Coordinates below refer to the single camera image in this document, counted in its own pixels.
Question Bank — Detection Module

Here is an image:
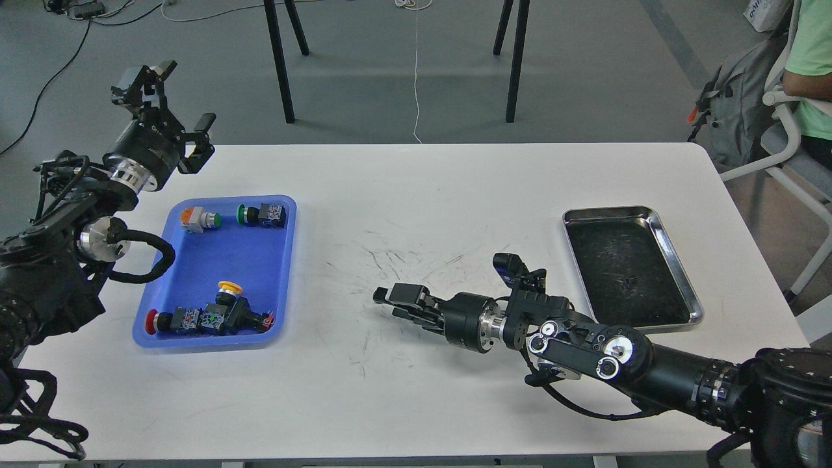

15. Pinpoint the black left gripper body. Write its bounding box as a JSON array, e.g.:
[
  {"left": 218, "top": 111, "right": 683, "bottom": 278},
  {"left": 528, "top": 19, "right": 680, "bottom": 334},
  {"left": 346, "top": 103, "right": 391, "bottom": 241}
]
[{"left": 102, "top": 120, "right": 184, "bottom": 193}]

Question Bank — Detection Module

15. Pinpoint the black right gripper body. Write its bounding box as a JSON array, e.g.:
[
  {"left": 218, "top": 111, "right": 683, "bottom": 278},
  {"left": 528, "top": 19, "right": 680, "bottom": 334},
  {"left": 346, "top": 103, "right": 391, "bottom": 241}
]
[{"left": 442, "top": 292, "right": 507, "bottom": 354}]

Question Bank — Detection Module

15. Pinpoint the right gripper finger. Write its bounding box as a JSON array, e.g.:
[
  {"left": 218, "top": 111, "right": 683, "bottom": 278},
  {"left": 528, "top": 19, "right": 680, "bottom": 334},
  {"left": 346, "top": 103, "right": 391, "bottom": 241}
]
[
  {"left": 372, "top": 283, "right": 442, "bottom": 316},
  {"left": 393, "top": 305, "right": 445, "bottom": 335}
]

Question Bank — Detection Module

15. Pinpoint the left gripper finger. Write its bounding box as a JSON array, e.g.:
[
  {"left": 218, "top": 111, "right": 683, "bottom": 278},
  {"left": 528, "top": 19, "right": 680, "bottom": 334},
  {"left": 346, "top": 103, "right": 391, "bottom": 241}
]
[
  {"left": 110, "top": 60, "right": 177, "bottom": 133},
  {"left": 176, "top": 113, "right": 216, "bottom": 174}
]

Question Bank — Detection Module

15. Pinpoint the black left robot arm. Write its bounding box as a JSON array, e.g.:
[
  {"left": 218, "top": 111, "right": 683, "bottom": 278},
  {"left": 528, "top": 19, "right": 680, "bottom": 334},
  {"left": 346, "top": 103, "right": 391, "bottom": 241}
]
[{"left": 1, "top": 61, "right": 216, "bottom": 460}]

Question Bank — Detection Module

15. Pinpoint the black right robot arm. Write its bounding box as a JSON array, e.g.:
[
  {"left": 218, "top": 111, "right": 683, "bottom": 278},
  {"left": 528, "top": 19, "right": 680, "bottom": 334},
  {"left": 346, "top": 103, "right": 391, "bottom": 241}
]
[{"left": 372, "top": 253, "right": 831, "bottom": 467}]

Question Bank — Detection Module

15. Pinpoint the blue plastic tray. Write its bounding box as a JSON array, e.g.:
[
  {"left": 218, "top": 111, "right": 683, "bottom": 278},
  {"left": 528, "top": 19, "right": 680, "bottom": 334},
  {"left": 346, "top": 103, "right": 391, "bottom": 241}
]
[{"left": 133, "top": 194, "right": 297, "bottom": 350}]

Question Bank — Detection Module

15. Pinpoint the black left table leg pair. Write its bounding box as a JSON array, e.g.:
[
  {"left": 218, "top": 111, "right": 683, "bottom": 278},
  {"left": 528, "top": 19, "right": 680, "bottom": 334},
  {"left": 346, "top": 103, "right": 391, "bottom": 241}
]
[{"left": 262, "top": 1, "right": 310, "bottom": 124}]

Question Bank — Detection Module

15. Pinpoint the black table leg pair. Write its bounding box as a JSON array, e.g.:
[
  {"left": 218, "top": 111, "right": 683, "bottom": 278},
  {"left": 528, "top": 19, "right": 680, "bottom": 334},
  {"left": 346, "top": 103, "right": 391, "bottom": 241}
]
[
  {"left": 262, "top": 1, "right": 310, "bottom": 124},
  {"left": 491, "top": 1, "right": 531, "bottom": 124}
]

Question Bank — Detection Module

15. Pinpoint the silver metal tray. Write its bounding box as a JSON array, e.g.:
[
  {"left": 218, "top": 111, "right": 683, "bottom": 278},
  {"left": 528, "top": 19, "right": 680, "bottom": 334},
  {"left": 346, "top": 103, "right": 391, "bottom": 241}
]
[{"left": 562, "top": 205, "right": 704, "bottom": 333}]

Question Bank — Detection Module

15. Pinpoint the black right table leg pair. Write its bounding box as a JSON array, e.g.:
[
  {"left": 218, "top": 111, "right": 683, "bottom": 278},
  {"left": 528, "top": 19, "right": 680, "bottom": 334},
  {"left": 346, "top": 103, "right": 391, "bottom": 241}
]
[{"left": 491, "top": 1, "right": 531, "bottom": 124}]

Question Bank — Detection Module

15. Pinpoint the grey backpack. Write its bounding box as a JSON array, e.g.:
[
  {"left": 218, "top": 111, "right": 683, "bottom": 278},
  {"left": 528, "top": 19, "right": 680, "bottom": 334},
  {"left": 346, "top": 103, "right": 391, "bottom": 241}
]
[{"left": 687, "top": 34, "right": 788, "bottom": 169}]

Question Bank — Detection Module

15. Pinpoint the person in green shirt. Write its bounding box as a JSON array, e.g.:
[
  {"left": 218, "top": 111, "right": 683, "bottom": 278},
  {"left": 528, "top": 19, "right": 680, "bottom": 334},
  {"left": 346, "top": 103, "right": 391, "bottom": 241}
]
[{"left": 782, "top": 1, "right": 831, "bottom": 169}]

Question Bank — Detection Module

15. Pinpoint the white box on floor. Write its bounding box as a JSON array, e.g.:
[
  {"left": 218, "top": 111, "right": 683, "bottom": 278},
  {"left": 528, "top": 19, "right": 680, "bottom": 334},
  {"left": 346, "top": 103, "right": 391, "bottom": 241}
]
[{"left": 743, "top": 0, "right": 793, "bottom": 33}]

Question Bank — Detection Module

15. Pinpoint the orange white industrial switch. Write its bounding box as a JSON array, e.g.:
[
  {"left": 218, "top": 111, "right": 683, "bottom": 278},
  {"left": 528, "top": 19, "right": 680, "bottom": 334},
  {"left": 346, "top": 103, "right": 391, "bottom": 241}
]
[{"left": 179, "top": 205, "right": 221, "bottom": 233}]

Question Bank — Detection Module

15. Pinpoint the green push button switch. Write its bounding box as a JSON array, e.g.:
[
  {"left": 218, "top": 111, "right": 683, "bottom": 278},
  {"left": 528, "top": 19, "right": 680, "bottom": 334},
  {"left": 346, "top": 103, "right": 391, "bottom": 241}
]
[{"left": 235, "top": 203, "right": 287, "bottom": 229}]

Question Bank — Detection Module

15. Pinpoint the black floor cable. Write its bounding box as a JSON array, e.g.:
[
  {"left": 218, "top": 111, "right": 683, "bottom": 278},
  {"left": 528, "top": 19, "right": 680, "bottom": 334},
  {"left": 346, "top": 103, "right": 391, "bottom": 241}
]
[{"left": 0, "top": 0, "right": 164, "bottom": 158}]

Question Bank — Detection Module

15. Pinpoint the yellow push button switch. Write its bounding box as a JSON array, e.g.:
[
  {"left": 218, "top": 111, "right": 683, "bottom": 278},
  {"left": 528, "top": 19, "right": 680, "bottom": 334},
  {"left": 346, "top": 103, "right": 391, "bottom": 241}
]
[{"left": 205, "top": 279, "right": 243, "bottom": 318}]

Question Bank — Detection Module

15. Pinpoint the red push button switch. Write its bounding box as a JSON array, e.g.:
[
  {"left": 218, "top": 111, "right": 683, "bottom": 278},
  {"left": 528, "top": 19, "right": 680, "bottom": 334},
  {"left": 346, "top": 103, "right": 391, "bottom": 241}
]
[{"left": 144, "top": 306, "right": 274, "bottom": 337}]

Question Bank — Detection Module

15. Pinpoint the white hanging cord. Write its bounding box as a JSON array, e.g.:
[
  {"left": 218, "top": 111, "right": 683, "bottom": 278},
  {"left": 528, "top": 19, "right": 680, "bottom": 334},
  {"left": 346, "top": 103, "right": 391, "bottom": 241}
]
[{"left": 394, "top": 0, "right": 434, "bottom": 145}]

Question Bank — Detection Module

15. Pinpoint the white chair frame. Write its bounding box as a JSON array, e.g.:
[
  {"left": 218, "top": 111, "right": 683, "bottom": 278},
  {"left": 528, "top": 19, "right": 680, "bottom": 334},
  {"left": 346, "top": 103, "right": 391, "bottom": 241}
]
[{"left": 719, "top": 0, "right": 832, "bottom": 300}]

